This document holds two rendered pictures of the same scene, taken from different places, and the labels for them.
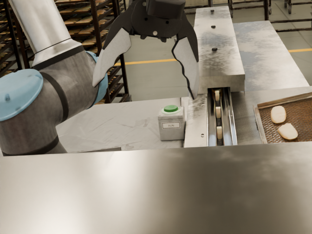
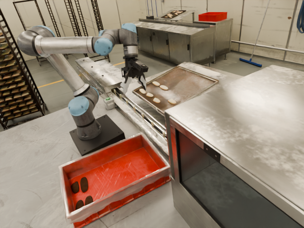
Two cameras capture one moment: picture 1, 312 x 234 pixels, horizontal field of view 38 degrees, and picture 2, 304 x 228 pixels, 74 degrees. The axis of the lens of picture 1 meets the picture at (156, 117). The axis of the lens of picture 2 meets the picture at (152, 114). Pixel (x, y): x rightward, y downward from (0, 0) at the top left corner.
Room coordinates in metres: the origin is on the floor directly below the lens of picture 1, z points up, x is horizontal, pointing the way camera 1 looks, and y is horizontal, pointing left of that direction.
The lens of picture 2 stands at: (-0.24, 0.52, 1.62)
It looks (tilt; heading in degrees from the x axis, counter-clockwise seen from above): 32 degrees down; 326
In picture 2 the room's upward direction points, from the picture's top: 8 degrees counter-clockwise
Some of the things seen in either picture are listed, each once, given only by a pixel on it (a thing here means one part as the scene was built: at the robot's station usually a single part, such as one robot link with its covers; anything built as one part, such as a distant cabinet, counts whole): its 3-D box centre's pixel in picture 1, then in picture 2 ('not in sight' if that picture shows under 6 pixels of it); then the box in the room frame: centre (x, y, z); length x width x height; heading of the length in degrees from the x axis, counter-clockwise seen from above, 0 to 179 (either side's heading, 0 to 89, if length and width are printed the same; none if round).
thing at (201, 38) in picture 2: not in sight; (172, 35); (3.81, -3.23, 0.51); 3.00 x 1.26 x 1.03; 172
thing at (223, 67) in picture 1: (213, 38); (94, 71); (2.00, -0.29, 0.89); 1.25 x 0.18 x 0.09; 172
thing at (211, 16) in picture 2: not in sight; (212, 16); (2.76, -3.49, 0.94); 0.51 x 0.36 x 0.13; 176
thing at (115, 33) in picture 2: not in sight; (110, 38); (0.76, 0.03, 1.43); 0.11 x 0.11 x 0.08; 47
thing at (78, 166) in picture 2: not in sight; (114, 173); (0.47, 0.31, 0.88); 0.49 x 0.34 x 0.10; 78
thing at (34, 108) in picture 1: (22, 108); (81, 110); (0.87, 0.26, 1.06); 0.13 x 0.12 x 0.14; 137
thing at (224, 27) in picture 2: not in sight; (211, 40); (2.76, -3.49, 0.44); 0.70 x 0.55 x 0.87; 172
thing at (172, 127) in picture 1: (173, 128); (110, 105); (1.19, -0.05, 0.84); 0.08 x 0.08 x 0.11; 82
